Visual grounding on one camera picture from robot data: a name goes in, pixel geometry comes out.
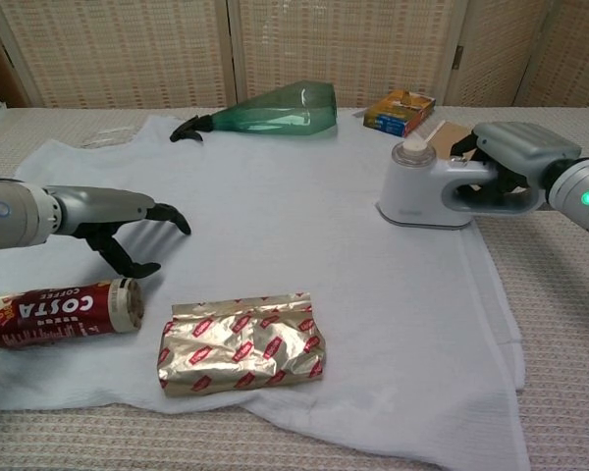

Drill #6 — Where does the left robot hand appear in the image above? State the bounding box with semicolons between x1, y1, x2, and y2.
46;184;192;280

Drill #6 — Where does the red Costa coffee bottle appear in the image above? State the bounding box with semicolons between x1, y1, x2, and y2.
0;277;143;351

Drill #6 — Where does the brown spiral notebook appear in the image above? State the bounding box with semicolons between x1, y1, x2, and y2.
421;120;478;162

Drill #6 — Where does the green plastic spray bottle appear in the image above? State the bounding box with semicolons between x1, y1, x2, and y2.
169;80;339;144

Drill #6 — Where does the white handheld steam iron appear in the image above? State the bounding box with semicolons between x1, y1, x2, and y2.
376;134;545;231

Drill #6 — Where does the beige patterned tablecloth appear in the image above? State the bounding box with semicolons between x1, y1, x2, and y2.
0;105;589;471

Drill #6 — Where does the clear plastic wrapper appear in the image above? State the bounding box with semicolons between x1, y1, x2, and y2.
76;125;134;149

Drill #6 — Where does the colourful small cardboard box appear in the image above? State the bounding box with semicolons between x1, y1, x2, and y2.
363;88;437;138

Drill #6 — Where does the gold foil snack bag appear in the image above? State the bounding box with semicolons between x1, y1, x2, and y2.
157;290;327;397

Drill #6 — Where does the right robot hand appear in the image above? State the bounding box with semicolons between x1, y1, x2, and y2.
449;121;583;210

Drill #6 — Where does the white cloth towel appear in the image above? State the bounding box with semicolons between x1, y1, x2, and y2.
0;113;531;471

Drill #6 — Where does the woven beige folding screen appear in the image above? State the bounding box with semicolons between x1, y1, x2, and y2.
0;0;589;109

